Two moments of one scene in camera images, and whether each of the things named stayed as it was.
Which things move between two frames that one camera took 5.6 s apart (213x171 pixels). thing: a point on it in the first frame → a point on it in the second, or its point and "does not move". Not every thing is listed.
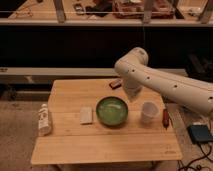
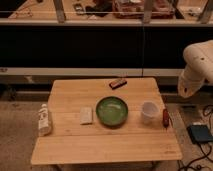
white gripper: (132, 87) → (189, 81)
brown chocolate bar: (115, 83) does not move
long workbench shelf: (107, 12) does not move
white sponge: (86, 115) does not move
